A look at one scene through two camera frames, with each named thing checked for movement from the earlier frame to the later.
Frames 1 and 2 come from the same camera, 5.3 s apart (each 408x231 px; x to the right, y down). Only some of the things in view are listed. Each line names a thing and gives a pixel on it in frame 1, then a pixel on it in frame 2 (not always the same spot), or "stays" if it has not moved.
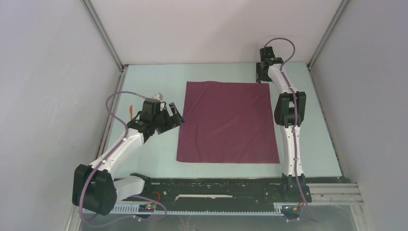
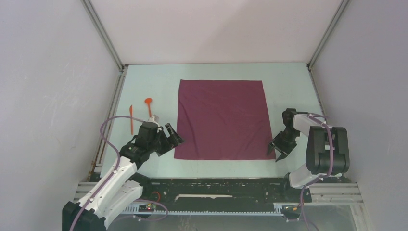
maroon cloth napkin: (227, 122) stays
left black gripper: (175, 115) -> (175, 139)
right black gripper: (259, 76) -> (277, 143)
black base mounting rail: (290, 189) stays
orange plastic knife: (131, 111) stays
